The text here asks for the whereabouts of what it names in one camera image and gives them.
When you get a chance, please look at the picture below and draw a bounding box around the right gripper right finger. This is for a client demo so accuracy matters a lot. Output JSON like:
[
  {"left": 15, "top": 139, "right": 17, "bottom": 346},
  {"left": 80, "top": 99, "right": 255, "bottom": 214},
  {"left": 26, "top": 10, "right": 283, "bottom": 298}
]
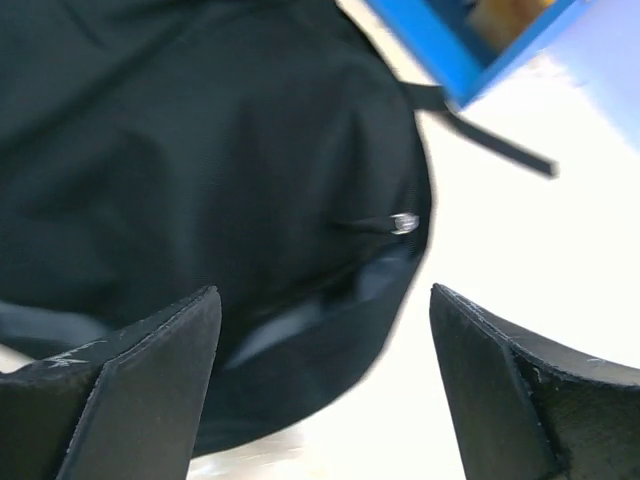
[{"left": 430, "top": 284, "right": 639, "bottom": 480}]

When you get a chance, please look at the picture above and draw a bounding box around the black student backpack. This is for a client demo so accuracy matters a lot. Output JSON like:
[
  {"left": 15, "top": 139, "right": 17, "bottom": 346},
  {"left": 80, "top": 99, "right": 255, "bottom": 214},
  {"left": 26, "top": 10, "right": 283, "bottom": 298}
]
[{"left": 1, "top": 1, "right": 554, "bottom": 455}]

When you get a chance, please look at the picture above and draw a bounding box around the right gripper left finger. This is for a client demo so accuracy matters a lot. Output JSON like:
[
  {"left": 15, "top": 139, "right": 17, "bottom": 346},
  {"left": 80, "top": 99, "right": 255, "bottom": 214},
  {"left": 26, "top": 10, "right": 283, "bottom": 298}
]
[{"left": 1, "top": 287, "right": 221, "bottom": 480}]

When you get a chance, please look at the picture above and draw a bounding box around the blue shelf unit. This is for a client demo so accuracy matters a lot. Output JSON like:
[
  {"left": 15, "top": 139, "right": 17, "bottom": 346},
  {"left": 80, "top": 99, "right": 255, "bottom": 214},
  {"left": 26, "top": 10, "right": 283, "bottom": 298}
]
[{"left": 367, "top": 0, "right": 589, "bottom": 108}]

